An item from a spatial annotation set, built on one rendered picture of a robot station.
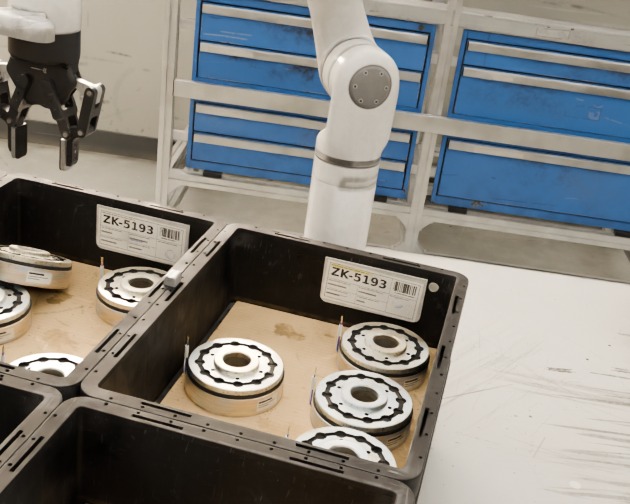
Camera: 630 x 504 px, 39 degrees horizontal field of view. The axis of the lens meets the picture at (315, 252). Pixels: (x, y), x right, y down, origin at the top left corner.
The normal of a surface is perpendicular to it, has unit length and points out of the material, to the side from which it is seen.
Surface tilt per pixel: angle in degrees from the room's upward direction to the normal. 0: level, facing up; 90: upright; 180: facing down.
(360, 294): 90
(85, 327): 0
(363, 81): 92
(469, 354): 0
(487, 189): 90
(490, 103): 90
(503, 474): 0
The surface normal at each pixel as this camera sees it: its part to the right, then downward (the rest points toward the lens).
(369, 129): 0.33, 0.50
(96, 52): -0.08, 0.43
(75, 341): 0.12, -0.89
